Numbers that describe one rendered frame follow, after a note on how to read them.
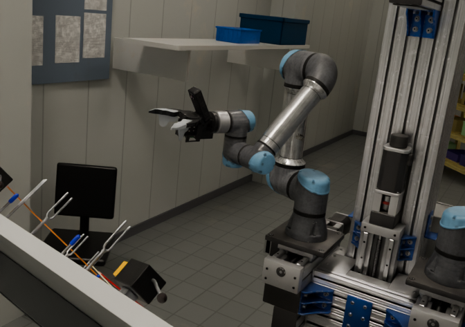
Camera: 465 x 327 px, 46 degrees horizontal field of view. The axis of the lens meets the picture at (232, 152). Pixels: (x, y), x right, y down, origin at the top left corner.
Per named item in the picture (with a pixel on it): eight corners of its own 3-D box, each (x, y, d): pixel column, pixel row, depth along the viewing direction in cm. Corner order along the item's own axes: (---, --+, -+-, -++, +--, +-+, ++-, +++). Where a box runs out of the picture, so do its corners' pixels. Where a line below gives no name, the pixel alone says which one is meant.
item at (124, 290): (122, 326, 68) (168, 270, 72) (88, 305, 77) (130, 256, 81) (145, 348, 70) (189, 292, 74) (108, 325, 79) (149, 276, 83)
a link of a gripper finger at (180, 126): (177, 146, 162) (189, 137, 170) (180, 127, 159) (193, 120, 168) (167, 143, 162) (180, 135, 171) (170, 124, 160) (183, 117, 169)
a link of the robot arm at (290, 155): (286, 204, 197) (306, 52, 183) (261, 191, 209) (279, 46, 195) (311, 200, 204) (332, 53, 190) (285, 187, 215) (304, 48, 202)
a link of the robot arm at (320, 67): (358, 74, 184) (268, 184, 174) (334, 69, 193) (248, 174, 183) (343, 49, 177) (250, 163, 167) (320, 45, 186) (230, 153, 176)
